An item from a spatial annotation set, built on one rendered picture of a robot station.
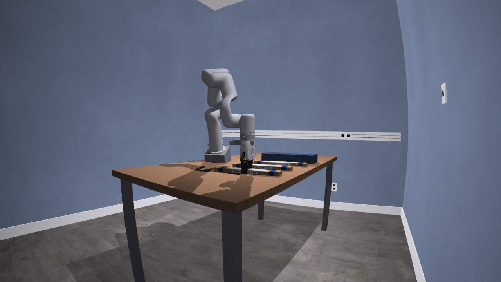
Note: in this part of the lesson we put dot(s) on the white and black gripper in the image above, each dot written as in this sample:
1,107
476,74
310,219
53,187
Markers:
247,151

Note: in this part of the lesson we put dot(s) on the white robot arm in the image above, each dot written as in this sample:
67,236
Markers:
221,91

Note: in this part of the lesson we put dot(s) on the tan cardboard pack with white label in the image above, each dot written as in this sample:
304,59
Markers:
249,171
267,167

